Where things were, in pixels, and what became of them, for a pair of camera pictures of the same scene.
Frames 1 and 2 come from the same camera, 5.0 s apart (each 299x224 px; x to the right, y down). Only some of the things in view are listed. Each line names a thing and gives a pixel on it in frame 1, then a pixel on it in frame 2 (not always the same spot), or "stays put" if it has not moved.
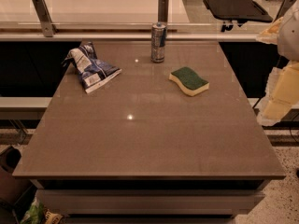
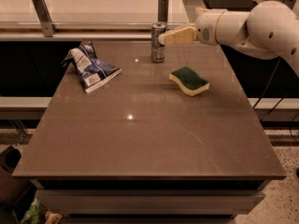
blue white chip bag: x=92 y=71 stays put
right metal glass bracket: x=287 y=3 stays put
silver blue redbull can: x=159 y=38 stays put
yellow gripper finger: x=282 y=93 -> x=206 y=24
